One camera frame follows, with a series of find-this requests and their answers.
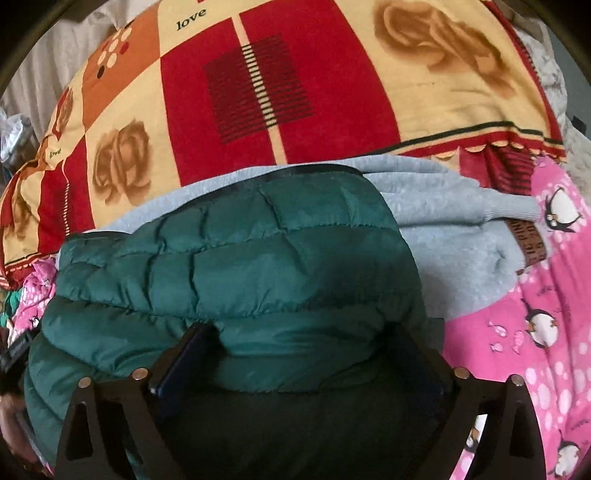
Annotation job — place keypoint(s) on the red yellow rose print blanket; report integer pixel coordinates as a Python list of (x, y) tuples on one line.
[(323, 92)]

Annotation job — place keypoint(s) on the white bed sheet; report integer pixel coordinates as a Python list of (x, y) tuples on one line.
[(51, 64)]

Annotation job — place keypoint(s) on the pink penguin print blanket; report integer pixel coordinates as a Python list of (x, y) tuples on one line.
[(531, 332)]

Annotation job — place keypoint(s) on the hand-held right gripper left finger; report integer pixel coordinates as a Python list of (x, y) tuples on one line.
[(180, 367)]

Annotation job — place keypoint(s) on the person's left hand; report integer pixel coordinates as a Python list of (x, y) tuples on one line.
[(11, 420)]

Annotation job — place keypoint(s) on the white knit cloth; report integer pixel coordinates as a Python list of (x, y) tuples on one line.
[(561, 92)]

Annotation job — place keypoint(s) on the green puffer jacket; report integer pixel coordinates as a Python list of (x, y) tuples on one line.
[(254, 258)]

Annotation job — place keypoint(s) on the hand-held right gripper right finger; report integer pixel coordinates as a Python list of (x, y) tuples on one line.
[(427, 371)]

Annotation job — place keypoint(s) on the grey sweatshirt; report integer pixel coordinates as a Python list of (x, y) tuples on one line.
[(461, 258)]

